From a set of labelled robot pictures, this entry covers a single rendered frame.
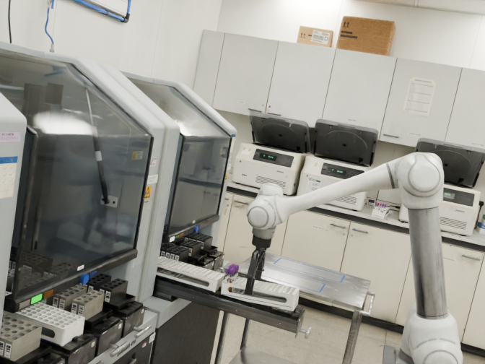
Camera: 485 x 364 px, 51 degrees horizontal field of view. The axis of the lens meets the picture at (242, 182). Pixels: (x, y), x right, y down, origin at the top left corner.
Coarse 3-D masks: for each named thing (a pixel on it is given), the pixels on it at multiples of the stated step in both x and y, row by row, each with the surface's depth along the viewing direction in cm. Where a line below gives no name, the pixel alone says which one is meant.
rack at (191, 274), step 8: (160, 256) 220; (160, 264) 210; (168, 264) 211; (176, 264) 214; (184, 264) 215; (160, 272) 211; (168, 272) 213; (176, 272) 215; (184, 272) 207; (192, 272) 208; (200, 272) 209; (208, 272) 211; (216, 272) 213; (184, 280) 207; (192, 280) 215; (200, 280) 216; (208, 280) 204; (216, 280) 203; (208, 288) 204; (216, 288) 204
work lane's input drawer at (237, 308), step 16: (160, 288) 209; (176, 288) 207; (192, 288) 206; (208, 304) 203; (224, 304) 201; (240, 304) 199; (256, 304) 203; (256, 320) 198; (272, 320) 196; (288, 320) 194
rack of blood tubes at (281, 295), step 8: (224, 280) 205; (240, 280) 207; (256, 280) 209; (224, 288) 202; (240, 288) 200; (256, 288) 199; (264, 288) 200; (272, 288) 201; (280, 288) 202; (288, 288) 203; (296, 288) 203; (232, 296) 202; (240, 296) 201; (248, 296) 200; (256, 296) 206; (264, 296) 207; (272, 296) 207; (280, 296) 206; (288, 296) 195; (296, 296) 198; (264, 304) 198; (272, 304) 197; (280, 304) 196; (288, 304) 195; (296, 304) 200
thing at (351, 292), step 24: (240, 264) 245; (264, 264) 252; (288, 264) 260; (312, 264) 268; (312, 288) 230; (336, 288) 236; (360, 288) 243; (360, 312) 223; (216, 360) 241; (240, 360) 264; (264, 360) 269; (288, 360) 274
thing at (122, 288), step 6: (120, 282) 178; (126, 282) 180; (108, 288) 171; (114, 288) 172; (120, 288) 176; (126, 288) 181; (108, 294) 171; (114, 294) 173; (120, 294) 177; (108, 300) 171; (114, 300) 174
